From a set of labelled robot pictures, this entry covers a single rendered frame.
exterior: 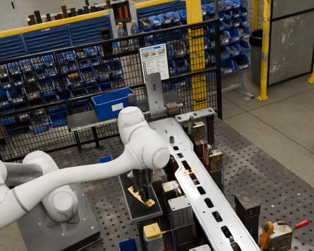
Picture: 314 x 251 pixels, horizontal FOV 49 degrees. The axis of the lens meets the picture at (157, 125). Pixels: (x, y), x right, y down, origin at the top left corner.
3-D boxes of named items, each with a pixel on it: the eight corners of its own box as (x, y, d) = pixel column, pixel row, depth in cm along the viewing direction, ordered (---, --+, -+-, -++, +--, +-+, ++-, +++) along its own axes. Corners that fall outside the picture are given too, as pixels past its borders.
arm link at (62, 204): (56, 228, 187) (56, 225, 167) (39, 199, 190) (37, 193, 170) (82, 211, 194) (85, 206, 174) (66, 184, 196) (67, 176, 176)
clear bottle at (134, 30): (142, 47, 269) (138, 21, 259) (133, 48, 268) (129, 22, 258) (140, 44, 274) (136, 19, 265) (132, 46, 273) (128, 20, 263)
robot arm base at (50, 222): (47, 235, 190) (47, 235, 185) (43, 195, 197) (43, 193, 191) (80, 229, 196) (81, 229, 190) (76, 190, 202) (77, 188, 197)
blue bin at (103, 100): (138, 109, 266) (135, 94, 260) (99, 121, 258) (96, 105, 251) (131, 101, 280) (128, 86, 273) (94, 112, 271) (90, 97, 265)
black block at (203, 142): (212, 179, 237) (210, 143, 223) (197, 183, 235) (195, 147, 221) (208, 172, 244) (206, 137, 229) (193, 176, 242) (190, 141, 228)
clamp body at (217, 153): (228, 198, 219) (227, 153, 202) (210, 203, 217) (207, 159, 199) (221, 189, 227) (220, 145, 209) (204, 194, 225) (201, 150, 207)
